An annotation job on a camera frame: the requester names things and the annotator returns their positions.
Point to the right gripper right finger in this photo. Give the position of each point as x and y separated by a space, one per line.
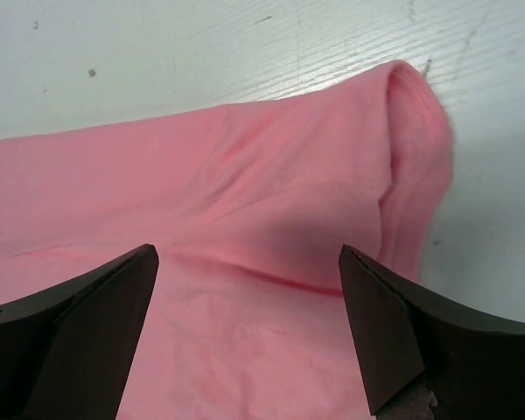
424 356

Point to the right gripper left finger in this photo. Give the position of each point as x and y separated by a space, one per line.
66 351

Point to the pink t shirt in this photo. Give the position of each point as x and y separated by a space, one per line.
248 206

